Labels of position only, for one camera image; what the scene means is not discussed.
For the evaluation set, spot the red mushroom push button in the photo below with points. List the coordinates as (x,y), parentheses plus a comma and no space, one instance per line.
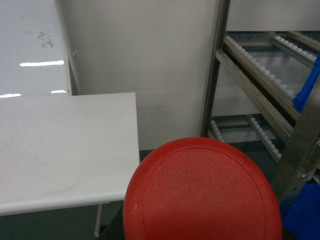
(198,188)

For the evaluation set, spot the large blue plastic bin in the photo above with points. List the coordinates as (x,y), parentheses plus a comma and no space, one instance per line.
(302,97)

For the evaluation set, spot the white whiteboard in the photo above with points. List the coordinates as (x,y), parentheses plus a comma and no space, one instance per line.
(33,59)

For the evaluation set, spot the blue bin at left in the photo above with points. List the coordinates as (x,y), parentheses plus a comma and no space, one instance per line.
(302,220)

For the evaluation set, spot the white table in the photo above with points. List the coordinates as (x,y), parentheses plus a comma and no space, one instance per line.
(62,159)

